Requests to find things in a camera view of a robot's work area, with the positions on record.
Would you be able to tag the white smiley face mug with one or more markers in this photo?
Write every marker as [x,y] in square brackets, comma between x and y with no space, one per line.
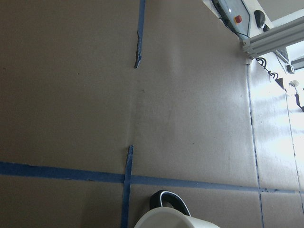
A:
[168,210]

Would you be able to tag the teach pendant with red button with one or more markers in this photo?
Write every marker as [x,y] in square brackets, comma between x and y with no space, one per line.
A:
[235,16]

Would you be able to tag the black keyboard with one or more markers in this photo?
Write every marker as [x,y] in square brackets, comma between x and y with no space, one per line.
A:
[282,54]

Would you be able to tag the black computer mouse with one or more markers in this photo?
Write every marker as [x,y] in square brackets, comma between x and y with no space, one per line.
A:
[260,19]

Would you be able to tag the aluminium frame post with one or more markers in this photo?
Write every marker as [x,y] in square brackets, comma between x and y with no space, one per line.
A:
[276,38]

